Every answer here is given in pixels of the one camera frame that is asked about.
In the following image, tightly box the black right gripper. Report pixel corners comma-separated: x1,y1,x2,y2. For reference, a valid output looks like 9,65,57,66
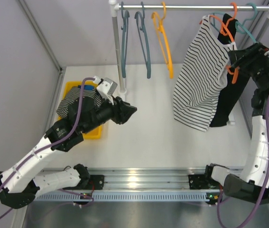
228,41,269,88

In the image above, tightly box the orange plastic hanger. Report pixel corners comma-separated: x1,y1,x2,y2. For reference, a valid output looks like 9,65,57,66
209,2,239,84

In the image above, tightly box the white black striped tank top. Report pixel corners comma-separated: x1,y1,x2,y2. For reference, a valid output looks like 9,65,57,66
173,15,237,132

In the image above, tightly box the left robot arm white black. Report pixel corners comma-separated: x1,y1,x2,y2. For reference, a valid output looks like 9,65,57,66
0,96,137,209

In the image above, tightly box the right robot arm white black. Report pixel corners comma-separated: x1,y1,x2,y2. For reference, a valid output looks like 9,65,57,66
188,43,269,204

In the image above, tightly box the teal plastic hanger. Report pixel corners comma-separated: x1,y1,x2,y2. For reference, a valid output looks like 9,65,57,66
210,3,257,44

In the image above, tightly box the black tank top hanging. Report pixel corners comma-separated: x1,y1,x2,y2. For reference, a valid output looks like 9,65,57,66
210,13,249,127

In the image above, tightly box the grey-blue hanger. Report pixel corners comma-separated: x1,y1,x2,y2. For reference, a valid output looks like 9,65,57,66
121,1,130,78
134,2,151,79

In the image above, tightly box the yellow plastic hanger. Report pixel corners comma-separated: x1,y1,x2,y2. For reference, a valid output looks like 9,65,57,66
151,2,174,79

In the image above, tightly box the grey-blue hanger outer left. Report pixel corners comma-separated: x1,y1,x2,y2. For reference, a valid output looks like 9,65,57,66
121,1,130,78

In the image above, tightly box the yellow plastic bin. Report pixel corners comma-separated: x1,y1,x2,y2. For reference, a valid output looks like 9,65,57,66
58,81,102,140

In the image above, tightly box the blue garment in bin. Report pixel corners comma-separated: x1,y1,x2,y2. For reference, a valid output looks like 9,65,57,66
83,84,95,91

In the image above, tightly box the dark striped garment in bin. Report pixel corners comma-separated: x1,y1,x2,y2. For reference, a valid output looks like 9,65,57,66
56,85,104,118

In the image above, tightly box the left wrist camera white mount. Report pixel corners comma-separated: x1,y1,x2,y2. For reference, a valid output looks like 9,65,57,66
93,76,118,105

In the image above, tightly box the white garment rack frame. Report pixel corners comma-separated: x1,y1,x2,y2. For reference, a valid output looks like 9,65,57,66
109,0,269,98

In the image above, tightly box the white slotted cable duct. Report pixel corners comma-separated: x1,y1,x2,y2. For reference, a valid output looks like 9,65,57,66
35,191,210,202

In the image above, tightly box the aluminium rail base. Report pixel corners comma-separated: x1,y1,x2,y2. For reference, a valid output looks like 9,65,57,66
39,167,246,190

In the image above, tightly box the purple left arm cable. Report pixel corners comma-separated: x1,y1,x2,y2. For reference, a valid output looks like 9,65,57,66
0,76,96,226

